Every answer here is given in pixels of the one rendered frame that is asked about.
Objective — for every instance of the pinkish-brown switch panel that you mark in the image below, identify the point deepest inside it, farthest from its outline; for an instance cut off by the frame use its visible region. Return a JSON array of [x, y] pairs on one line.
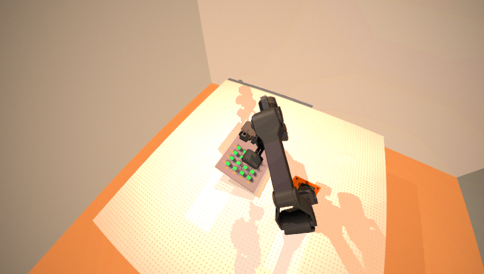
[[232, 165]]

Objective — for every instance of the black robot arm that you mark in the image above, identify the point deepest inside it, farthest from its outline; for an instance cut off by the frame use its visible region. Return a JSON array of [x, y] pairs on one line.
[[268, 124]]

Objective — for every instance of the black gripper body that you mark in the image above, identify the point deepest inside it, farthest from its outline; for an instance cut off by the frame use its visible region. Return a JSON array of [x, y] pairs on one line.
[[254, 159]]

